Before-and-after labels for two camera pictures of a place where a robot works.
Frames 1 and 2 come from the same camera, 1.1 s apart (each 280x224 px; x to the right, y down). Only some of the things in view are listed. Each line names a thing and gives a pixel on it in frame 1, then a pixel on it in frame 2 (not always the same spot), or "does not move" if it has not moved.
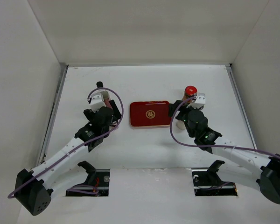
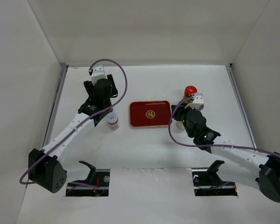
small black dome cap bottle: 180,124 does not move
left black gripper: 116,113 → 90,87
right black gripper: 172,107 does not move
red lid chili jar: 190,91 does not move
